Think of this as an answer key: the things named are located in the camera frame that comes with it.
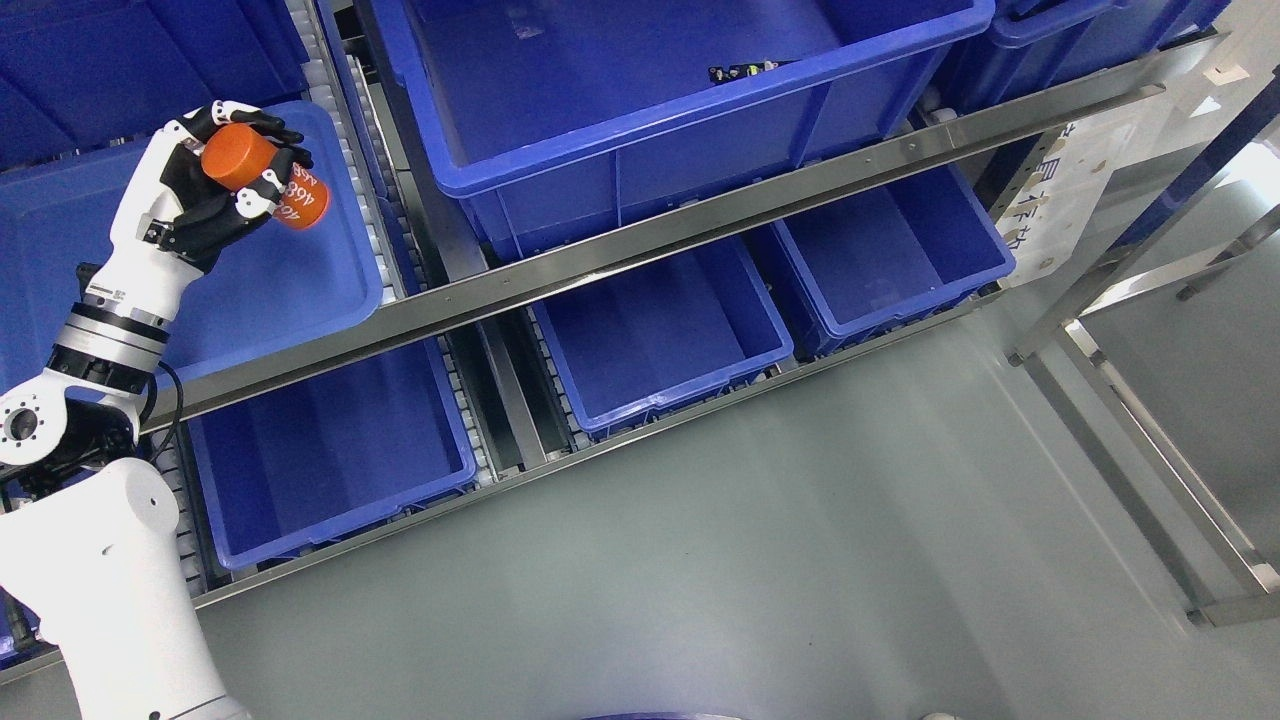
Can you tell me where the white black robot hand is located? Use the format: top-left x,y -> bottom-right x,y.
81,100 -> 314,327

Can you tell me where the orange cylindrical capacitor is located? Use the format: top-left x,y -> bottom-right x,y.
200,123 -> 332,231

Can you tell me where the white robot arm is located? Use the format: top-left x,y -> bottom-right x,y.
3,293 -> 250,719

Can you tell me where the shallow blue tray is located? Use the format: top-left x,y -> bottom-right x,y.
1,100 -> 383,389

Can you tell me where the blue bin upper back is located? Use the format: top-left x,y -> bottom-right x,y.
1,1 -> 308,169

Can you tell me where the blue bin lower middle-left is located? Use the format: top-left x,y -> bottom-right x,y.
188,340 -> 479,570

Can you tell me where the large blue bin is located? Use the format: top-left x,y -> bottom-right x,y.
356,1 -> 996,263

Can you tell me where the blue bin lower left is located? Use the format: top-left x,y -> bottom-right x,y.
1,588 -> 49,669

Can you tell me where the blue bin lower middle-right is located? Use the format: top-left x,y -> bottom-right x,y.
531,236 -> 795,441

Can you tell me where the black circuit board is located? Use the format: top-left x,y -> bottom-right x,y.
707,60 -> 794,86

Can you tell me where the blue bin lower right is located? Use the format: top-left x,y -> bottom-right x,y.
746,164 -> 1015,357

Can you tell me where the white sign with characters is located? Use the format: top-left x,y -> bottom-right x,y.
975,20 -> 1277,291

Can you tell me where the stainless steel table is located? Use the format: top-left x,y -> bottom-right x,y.
1007,202 -> 1277,628

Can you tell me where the steel shelf rail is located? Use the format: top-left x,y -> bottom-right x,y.
143,28 -> 1228,433

